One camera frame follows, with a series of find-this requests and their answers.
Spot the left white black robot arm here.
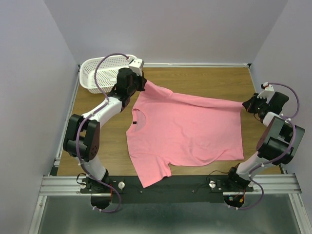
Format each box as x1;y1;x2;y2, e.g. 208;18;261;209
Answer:
63;66;147;193

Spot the purple cable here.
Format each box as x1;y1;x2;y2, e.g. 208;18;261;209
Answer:
75;53;131;214
228;82;300;211

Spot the white perforated plastic basket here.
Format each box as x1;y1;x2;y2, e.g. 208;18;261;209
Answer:
79;55;136;94

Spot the pink t shirt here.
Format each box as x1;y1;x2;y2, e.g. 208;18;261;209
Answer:
126;81;244;188

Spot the aluminium frame rail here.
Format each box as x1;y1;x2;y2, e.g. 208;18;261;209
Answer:
29;175;311;234

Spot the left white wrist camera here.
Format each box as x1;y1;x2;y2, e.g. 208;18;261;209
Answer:
128;58;144;77

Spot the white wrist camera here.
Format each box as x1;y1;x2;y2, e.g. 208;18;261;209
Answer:
257;82;274;99
128;58;144;77

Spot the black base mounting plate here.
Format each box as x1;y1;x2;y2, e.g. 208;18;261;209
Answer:
76;175;253;204

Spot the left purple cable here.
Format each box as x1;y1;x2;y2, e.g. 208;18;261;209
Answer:
75;53;131;214

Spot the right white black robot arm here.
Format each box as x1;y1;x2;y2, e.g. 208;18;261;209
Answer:
224;92;305;191

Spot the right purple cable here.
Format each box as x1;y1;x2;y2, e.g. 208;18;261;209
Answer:
228;82;300;211

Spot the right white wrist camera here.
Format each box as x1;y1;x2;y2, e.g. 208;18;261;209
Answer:
257;82;274;99

